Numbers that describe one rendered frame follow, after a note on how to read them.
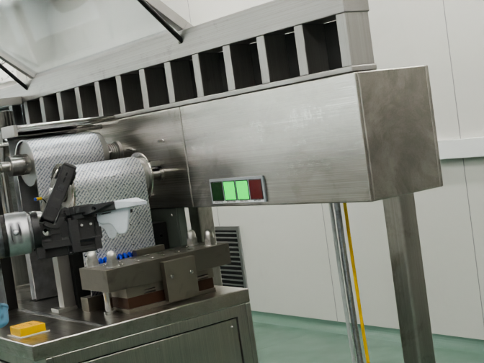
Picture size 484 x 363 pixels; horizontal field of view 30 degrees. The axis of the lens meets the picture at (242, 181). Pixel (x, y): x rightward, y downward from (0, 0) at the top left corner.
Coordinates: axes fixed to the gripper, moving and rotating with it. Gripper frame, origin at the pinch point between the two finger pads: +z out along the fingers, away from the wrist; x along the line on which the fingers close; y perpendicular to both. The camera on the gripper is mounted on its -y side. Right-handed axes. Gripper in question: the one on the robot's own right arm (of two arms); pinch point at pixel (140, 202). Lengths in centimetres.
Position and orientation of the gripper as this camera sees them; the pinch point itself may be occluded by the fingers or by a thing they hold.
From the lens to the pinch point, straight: 166.8
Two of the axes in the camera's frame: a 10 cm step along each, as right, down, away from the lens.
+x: 2.9, -1.3, -9.5
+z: 9.4, -1.5, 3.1
